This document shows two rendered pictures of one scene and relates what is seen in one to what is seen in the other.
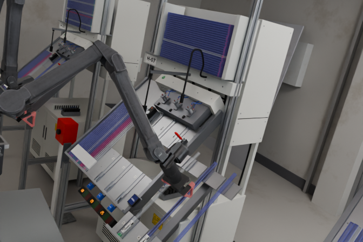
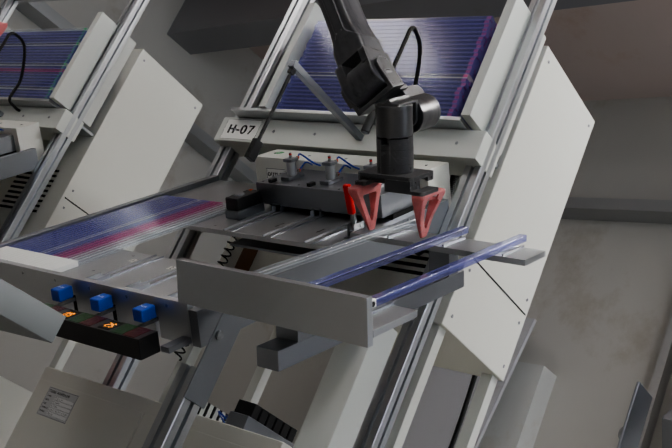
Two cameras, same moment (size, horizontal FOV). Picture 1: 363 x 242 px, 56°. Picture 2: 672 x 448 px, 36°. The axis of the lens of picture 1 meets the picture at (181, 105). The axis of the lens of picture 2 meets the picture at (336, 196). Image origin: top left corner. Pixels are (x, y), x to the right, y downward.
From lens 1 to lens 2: 1.25 m
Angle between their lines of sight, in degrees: 34
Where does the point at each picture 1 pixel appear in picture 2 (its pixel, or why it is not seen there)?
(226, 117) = (457, 215)
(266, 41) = (548, 102)
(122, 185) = (173, 286)
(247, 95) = (498, 209)
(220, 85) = (449, 141)
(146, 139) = (360, 33)
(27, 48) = not seen: outside the picture
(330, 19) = (600, 315)
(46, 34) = not seen: outside the picture
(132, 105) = not seen: outside the picture
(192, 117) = not seen: hidden behind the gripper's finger
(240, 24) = (515, 13)
